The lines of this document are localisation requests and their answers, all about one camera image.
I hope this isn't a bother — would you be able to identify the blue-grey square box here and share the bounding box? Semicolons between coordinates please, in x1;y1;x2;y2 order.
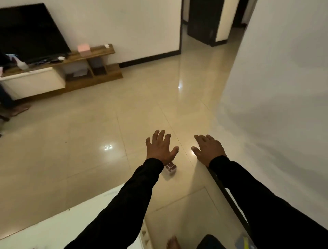
234;232;257;249

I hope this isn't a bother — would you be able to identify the person's left hand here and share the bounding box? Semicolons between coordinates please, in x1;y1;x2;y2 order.
145;130;180;166

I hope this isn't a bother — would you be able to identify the person's black torso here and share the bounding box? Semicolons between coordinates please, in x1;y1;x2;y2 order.
196;234;227;249

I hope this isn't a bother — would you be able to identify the person's leg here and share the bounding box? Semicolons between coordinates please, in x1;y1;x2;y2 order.
0;83;31;117
166;236;181;249

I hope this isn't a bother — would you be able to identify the person's right hand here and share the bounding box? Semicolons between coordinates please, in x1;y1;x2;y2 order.
191;134;227;168

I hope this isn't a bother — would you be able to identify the pink divided organizer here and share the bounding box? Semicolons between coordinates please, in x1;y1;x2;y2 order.
164;162;177;175

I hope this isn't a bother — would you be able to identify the black television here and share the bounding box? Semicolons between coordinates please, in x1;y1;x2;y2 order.
0;3;72;65

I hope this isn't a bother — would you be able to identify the person's left forearm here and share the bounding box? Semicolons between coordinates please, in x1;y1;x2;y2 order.
64;158;164;249

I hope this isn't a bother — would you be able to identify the wooden white television stand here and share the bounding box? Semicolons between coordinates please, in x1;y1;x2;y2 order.
0;44;123;103

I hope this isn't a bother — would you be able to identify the white spray bottle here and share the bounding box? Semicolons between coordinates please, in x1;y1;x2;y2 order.
13;55;30;71

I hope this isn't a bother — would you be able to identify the person's right forearm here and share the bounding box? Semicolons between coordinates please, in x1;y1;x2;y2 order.
209;155;328;249

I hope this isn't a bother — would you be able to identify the grey shelf box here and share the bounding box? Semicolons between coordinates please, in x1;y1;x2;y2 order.
88;57;103;68

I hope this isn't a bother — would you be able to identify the pink tissue box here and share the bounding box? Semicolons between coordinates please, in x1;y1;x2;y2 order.
77;43;92;57

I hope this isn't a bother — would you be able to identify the white table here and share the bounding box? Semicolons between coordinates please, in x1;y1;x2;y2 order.
0;183;154;249

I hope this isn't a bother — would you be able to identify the dark wooden door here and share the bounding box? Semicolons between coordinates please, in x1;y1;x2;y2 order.
187;0;226;47

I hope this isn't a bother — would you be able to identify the white shelf box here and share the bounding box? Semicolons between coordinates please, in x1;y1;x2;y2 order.
63;60;90;77

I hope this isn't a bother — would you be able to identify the person's left leg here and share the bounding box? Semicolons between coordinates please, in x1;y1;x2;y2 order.
166;236;181;249

